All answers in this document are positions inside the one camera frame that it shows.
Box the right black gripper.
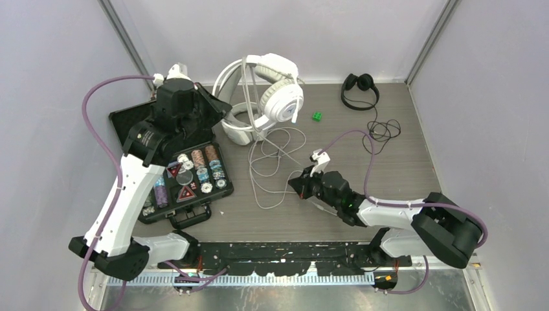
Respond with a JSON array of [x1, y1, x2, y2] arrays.
[[289, 165, 341, 211]]

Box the white grey angular headphones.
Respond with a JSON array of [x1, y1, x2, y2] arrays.
[[221, 102, 267, 146]]

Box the white headphone cable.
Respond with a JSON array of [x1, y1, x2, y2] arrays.
[[241, 58, 344, 216]]

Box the white round gaming headphones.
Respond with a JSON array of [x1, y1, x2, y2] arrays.
[[212, 53, 304, 131]]

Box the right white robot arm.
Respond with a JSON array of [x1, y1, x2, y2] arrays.
[[287, 167, 486, 269]]

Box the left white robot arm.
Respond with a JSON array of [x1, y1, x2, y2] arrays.
[[69, 78, 231, 281]]

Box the black small headphones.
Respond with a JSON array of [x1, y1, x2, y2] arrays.
[[341, 73, 402, 156]]

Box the black poker chip case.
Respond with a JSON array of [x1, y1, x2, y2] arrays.
[[108, 98, 235, 229]]

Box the green toy brick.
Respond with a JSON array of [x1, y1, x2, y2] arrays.
[[311, 111, 322, 122]]

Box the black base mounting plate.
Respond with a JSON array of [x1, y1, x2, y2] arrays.
[[172, 242, 412, 277]]

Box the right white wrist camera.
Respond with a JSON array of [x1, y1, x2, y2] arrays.
[[309, 149, 330, 177]]

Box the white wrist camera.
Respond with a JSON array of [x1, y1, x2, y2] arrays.
[[309, 149, 330, 177], [153, 63, 192, 87]]

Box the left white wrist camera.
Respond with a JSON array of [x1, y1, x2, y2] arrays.
[[153, 63, 192, 87]]

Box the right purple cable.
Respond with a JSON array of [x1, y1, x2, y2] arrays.
[[319, 129, 489, 250]]

